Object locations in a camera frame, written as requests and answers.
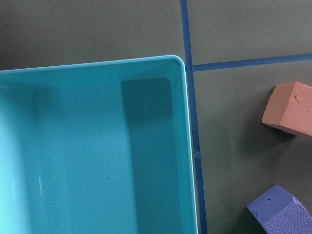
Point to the orange foam block by bin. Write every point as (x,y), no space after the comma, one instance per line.
(290,109)

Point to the teal plastic bin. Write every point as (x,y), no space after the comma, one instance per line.
(97,148)

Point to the purple foam block by bin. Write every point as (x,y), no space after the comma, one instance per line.
(279,212)

